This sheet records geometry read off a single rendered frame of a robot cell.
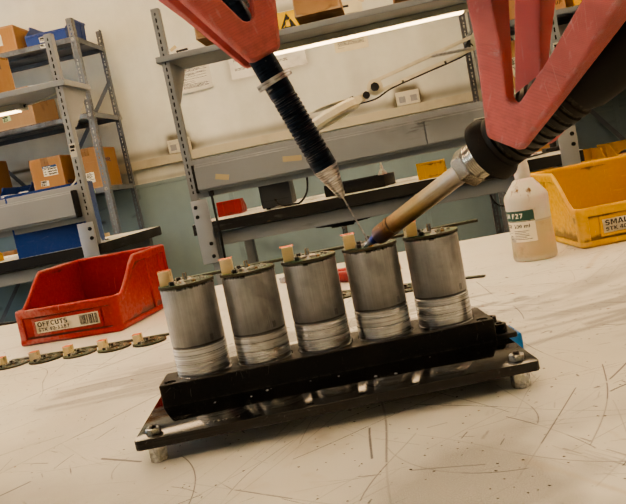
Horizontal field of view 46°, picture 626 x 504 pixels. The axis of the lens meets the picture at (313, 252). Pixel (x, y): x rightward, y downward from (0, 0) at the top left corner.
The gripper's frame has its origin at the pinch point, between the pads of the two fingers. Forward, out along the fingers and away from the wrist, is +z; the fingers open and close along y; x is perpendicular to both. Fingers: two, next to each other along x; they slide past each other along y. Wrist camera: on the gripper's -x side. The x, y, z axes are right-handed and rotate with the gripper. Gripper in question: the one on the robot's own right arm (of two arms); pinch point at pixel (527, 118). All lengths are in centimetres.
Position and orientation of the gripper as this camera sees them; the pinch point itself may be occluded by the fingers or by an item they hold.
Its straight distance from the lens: 27.7
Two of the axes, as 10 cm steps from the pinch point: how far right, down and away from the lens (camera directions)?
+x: 7.2, 4.1, -5.6
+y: -6.7, 1.9, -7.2
